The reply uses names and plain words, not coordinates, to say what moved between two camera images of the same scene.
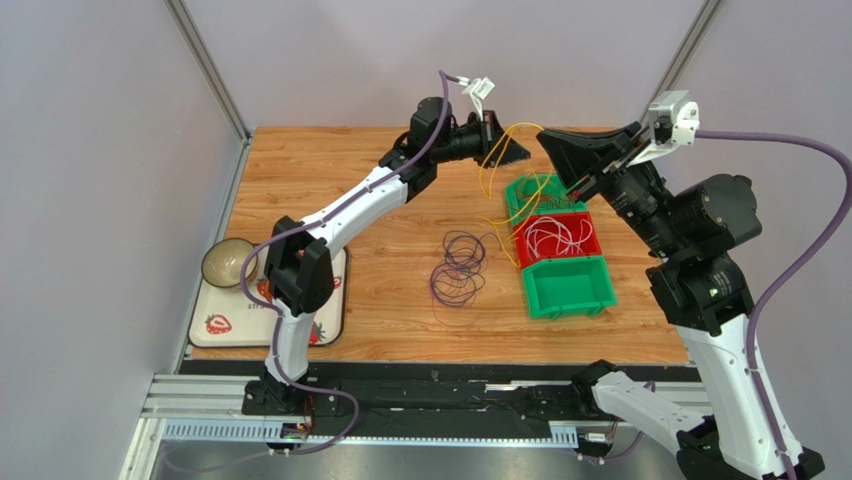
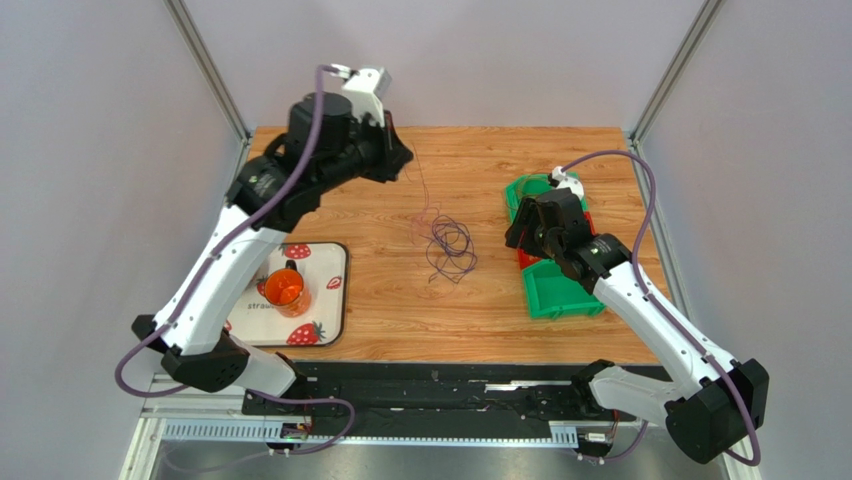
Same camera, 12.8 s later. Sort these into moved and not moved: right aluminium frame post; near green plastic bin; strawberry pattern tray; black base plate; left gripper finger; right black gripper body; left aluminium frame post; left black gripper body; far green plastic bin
Moved: right black gripper body; left black gripper body; left gripper finger
Not moved: far green plastic bin; near green plastic bin; left aluminium frame post; strawberry pattern tray; right aluminium frame post; black base plate
